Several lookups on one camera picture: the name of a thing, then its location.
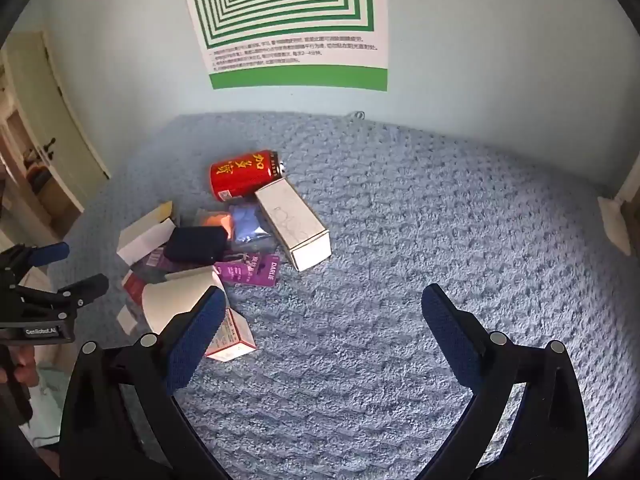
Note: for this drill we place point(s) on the small red white box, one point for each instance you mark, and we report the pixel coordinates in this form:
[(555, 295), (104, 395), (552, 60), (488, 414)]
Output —
[(232, 337)]

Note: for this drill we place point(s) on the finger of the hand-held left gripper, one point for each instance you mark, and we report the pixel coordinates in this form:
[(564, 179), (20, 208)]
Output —
[(47, 252), (80, 290)]

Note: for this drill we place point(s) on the blue textured blanket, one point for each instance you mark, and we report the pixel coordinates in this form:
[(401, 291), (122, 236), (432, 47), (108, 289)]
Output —
[(400, 235)]

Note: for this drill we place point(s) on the person's left hand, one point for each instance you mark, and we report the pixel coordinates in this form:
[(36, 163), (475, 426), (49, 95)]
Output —
[(24, 367)]

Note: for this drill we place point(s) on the white paper cup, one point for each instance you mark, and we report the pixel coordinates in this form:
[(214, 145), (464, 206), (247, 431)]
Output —
[(175, 300)]

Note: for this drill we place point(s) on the orange plastic packet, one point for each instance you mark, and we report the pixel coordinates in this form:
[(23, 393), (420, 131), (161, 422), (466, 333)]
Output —
[(217, 221)]

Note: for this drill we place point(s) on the blue plastic packet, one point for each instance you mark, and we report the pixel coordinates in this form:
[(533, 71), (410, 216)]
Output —
[(247, 225)]

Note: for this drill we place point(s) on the red drink can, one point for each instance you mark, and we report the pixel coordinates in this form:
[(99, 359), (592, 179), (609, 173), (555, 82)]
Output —
[(242, 175)]

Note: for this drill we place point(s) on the white box with yellow flap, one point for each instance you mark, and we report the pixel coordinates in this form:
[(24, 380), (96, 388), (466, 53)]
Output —
[(145, 240)]

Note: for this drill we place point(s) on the black pouch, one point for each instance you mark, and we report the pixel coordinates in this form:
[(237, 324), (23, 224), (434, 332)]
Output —
[(195, 244)]

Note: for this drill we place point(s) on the purple toothbrush package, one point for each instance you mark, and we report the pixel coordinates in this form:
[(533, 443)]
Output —
[(250, 272)]

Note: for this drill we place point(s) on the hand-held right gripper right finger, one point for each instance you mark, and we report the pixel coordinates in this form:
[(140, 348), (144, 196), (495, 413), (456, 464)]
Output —
[(450, 330)]

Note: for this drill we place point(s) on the red and white carton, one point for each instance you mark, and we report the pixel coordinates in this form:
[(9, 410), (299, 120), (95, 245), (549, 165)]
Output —
[(132, 287)]

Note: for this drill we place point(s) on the green striped wall poster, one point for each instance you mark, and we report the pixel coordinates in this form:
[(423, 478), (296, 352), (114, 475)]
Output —
[(300, 60)]

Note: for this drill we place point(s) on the long white cardboard box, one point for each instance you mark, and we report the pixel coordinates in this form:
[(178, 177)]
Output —
[(295, 225)]

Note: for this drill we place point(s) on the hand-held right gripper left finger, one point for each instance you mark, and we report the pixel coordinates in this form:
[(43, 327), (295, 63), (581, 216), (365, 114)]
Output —
[(197, 340)]

